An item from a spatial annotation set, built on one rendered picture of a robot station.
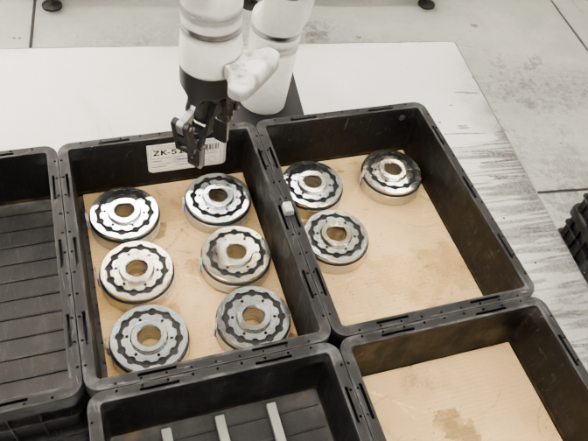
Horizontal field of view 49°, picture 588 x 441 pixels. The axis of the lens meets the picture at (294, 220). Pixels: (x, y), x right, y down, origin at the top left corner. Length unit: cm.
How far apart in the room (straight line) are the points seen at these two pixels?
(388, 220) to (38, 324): 55
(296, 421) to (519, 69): 236
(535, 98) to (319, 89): 155
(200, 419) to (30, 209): 43
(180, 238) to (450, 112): 75
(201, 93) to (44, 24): 214
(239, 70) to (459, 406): 53
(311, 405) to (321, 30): 222
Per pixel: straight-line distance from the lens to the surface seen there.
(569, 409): 94
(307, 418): 88
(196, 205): 101
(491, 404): 95
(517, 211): 137
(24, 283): 99
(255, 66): 77
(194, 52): 76
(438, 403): 93
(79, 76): 150
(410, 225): 108
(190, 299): 95
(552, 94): 296
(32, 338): 94
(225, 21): 73
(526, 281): 95
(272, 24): 113
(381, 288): 99
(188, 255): 99
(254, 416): 87
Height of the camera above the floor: 164
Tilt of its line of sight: 51 degrees down
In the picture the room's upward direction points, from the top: 11 degrees clockwise
